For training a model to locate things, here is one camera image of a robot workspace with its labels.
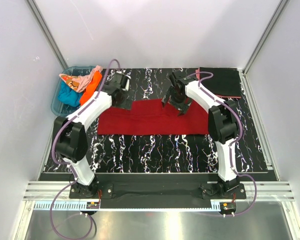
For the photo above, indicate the orange t shirt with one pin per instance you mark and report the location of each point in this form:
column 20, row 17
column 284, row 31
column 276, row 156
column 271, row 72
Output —
column 91, row 88

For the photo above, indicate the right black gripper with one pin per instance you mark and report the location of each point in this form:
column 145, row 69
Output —
column 176, row 104

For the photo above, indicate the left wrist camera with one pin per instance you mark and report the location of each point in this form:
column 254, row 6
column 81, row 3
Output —
column 123, row 81

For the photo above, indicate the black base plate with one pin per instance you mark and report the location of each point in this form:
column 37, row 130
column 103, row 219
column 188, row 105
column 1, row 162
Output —
column 159, row 190

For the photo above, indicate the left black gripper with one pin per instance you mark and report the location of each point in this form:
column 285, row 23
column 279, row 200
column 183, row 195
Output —
column 123, row 104

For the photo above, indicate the pink printed t shirt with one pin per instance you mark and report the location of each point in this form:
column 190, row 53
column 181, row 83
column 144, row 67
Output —
column 79, row 77

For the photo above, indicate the white slotted cable duct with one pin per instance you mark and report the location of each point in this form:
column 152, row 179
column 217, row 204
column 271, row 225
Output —
column 87, row 206

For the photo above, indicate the folded black t shirt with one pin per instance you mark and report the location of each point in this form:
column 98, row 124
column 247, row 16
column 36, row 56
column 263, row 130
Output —
column 222, row 81

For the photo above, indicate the blue t shirt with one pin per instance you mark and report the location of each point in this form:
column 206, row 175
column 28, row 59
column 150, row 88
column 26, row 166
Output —
column 68, row 96

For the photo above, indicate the red t shirt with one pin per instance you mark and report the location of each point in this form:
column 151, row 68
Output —
column 149, row 117

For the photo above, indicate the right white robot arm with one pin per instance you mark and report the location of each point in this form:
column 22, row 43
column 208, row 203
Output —
column 224, row 125

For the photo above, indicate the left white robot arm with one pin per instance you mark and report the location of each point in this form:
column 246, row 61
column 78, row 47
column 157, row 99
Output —
column 70, row 143

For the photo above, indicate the blue plastic bin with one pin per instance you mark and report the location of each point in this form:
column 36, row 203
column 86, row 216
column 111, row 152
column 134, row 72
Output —
column 58, row 108

